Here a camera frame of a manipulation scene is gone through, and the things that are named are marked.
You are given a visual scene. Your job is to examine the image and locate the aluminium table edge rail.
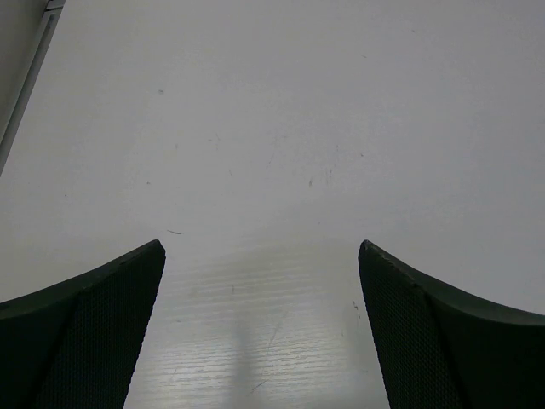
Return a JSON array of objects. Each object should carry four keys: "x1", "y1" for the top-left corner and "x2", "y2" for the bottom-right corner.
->
[{"x1": 1, "y1": 0, "x2": 65, "y2": 167}]

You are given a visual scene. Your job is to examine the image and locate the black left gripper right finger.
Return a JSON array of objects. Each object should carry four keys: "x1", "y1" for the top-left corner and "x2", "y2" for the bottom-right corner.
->
[{"x1": 359, "y1": 240, "x2": 544, "y2": 408}]

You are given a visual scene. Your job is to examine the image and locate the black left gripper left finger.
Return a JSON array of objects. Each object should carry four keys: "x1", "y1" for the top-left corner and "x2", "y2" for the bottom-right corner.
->
[{"x1": 1, "y1": 239, "x2": 166, "y2": 408}]

